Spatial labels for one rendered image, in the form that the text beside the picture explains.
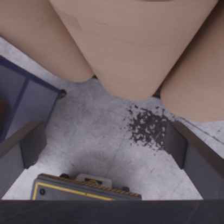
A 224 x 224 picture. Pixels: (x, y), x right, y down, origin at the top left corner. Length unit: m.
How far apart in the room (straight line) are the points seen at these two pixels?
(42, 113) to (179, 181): 1.18
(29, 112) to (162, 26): 1.23
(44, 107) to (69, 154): 0.43
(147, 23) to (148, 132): 1.06
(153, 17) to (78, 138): 1.17
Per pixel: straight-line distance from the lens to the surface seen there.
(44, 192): 1.18
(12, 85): 1.04
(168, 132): 0.16
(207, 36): 0.54
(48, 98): 1.35
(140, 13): 0.32
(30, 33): 0.69
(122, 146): 1.31
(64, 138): 1.41
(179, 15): 0.34
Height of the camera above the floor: 1.30
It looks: 81 degrees down
